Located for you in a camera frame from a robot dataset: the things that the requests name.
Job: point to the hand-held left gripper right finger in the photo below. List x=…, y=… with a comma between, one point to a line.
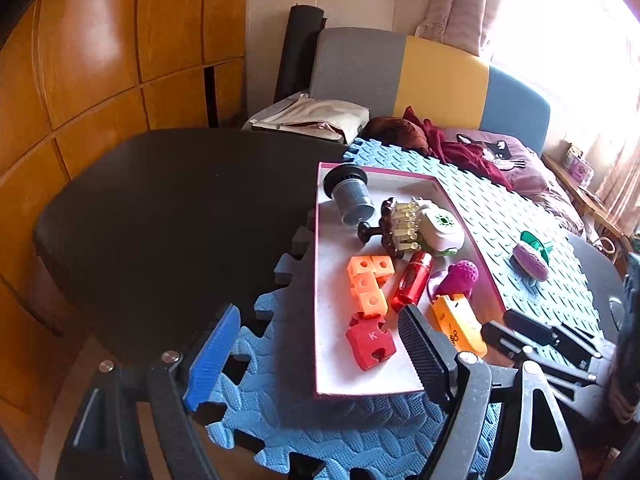
x=415, y=345

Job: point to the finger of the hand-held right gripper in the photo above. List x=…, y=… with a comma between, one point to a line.
x=505, y=340
x=527, y=325

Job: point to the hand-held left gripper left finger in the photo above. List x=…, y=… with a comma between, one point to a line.
x=212, y=360

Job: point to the yellow orange plastic toy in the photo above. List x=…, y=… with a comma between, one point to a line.
x=457, y=325

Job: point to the red foam puzzle piece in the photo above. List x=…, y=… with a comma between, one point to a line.
x=367, y=340

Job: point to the orange linked cubes toy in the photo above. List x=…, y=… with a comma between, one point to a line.
x=370, y=302

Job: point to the red small bottle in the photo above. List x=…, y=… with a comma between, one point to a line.
x=412, y=280

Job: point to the magenta bumpy toy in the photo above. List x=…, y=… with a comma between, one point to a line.
x=462, y=275

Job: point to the pink-edged white tray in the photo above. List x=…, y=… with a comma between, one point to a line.
x=335, y=310

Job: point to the brown bristle brush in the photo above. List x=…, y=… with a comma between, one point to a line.
x=395, y=232

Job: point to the white green plastic bottle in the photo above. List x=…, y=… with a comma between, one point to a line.
x=440, y=227

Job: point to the grey black plastic cup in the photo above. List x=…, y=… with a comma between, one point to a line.
x=355, y=200

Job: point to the black oval table fitting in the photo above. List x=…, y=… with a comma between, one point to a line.
x=616, y=307

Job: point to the green plastic piece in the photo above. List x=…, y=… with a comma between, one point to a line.
x=530, y=237

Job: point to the blue foam puzzle mat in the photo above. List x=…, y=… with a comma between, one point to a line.
x=500, y=210

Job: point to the mauve bed sheet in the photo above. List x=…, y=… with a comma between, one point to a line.
x=560, y=205

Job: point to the wooden bedside table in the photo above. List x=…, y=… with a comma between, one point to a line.
x=595, y=205

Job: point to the mauve dog print pillow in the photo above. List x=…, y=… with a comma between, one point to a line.
x=530, y=170

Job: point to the purple small box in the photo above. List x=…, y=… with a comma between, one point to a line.
x=580, y=167

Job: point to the pink curtain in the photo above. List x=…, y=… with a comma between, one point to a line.
x=620, y=170
x=455, y=5

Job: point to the dark red cloth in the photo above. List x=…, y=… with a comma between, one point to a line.
x=465, y=155

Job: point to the brown plush cushion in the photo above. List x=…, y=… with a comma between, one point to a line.
x=395, y=132

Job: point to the beige canvas bag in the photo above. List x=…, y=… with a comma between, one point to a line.
x=320, y=115

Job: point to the grey yellow blue headboard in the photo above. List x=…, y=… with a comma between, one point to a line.
x=440, y=80

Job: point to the window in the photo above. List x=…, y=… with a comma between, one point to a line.
x=550, y=20

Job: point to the wooden wardrobe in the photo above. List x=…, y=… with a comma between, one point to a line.
x=75, y=60

